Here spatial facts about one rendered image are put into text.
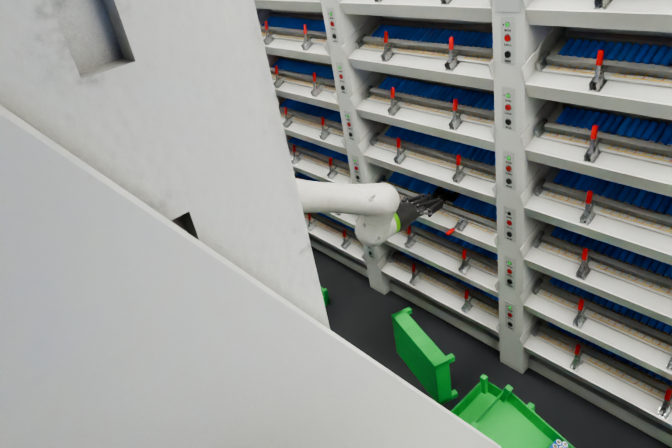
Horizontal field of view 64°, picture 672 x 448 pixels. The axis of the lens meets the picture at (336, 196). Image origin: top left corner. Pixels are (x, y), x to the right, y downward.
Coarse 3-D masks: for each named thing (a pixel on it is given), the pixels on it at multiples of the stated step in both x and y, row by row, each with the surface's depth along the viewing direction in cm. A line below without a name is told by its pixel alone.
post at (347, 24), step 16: (336, 0) 181; (336, 16) 185; (352, 16) 187; (368, 16) 191; (352, 32) 189; (336, 48) 192; (336, 80) 201; (352, 80) 195; (352, 112) 202; (368, 128) 207; (352, 144) 211; (352, 176) 221; (368, 176) 215; (368, 256) 240; (368, 272) 246; (384, 288) 243
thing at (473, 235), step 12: (384, 168) 219; (372, 180) 217; (384, 180) 219; (420, 216) 199; (432, 216) 196; (444, 216) 194; (444, 228) 192; (468, 228) 186; (480, 228) 183; (468, 240) 186; (480, 240) 180; (492, 240) 178
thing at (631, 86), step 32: (576, 32) 141; (608, 32) 135; (640, 32) 130; (544, 64) 141; (576, 64) 135; (608, 64) 128; (640, 64) 124; (544, 96) 139; (576, 96) 132; (608, 96) 125; (640, 96) 121
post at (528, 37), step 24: (528, 24) 134; (528, 48) 137; (504, 72) 144; (528, 120) 147; (504, 144) 154; (528, 168) 155; (504, 192) 163; (504, 240) 171; (504, 264) 176; (504, 288) 181; (504, 312) 187; (528, 312) 183; (504, 336) 193; (504, 360) 199; (528, 360) 194
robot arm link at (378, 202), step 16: (304, 192) 155; (320, 192) 156; (336, 192) 158; (352, 192) 159; (368, 192) 160; (384, 192) 160; (304, 208) 156; (320, 208) 158; (336, 208) 159; (352, 208) 159; (368, 208) 160; (384, 208) 160; (384, 224) 166
